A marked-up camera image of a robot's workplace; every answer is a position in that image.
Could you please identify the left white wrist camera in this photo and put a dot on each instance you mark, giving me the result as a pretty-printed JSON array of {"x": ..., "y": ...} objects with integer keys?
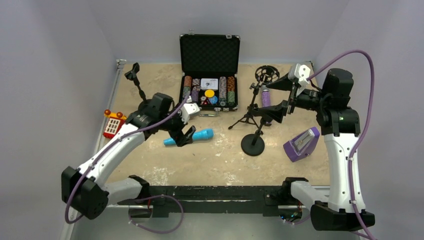
[{"x": 188, "y": 110}]

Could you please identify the white card deck box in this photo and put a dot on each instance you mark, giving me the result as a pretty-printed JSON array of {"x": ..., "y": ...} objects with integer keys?
[{"x": 209, "y": 84}]

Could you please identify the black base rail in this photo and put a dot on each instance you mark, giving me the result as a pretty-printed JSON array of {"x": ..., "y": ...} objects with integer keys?
[{"x": 266, "y": 200}]

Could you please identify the blue poker chip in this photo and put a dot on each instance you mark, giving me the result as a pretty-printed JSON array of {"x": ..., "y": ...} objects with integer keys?
[{"x": 213, "y": 100}]

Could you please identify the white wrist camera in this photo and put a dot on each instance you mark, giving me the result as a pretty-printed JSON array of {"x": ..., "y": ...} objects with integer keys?
[
  {"x": 301, "y": 73},
  {"x": 188, "y": 110}
]

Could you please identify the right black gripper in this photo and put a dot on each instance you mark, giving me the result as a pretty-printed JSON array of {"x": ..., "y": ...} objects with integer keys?
[{"x": 291, "y": 100}]

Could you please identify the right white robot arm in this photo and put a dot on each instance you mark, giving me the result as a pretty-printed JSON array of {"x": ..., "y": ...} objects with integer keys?
[{"x": 344, "y": 208}]

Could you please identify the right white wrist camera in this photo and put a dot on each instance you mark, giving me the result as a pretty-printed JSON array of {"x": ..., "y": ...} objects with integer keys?
[{"x": 301, "y": 73}]

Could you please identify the black tripod shock-mount stand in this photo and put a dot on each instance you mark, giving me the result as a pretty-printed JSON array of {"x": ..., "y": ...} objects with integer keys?
[{"x": 264, "y": 74}]

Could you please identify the purple glitter microphone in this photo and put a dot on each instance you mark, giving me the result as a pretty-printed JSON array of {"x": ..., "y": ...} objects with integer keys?
[{"x": 265, "y": 96}]

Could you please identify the black round-base mic stand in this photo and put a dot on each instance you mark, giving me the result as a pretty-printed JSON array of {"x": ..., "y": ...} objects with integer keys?
[{"x": 253, "y": 144}]

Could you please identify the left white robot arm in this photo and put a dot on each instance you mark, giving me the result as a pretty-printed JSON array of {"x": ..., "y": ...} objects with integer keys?
[{"x": 84, "y": 189}]

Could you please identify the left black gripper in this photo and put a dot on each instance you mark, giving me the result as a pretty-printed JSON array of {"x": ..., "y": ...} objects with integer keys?
[{"x": 178, "y": 129}]

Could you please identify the red yellow toy block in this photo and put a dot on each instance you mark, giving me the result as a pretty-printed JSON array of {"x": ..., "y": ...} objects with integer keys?
[{"x": 113, "y": 124}]

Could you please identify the blue microphone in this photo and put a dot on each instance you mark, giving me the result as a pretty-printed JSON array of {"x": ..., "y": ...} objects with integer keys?
[{"x": 205, "y": 134}]

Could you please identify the yellow poker chip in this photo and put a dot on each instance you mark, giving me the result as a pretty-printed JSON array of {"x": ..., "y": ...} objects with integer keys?
[{"x": 209, "y": 93}]

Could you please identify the black round-base stand far left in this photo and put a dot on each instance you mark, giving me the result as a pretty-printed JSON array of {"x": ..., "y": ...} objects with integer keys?
[{"x": 132, "y": 76}]

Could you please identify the black poker chip case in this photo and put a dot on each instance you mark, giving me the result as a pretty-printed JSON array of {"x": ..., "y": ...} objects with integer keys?
[{"x": 210, "y": 56}]

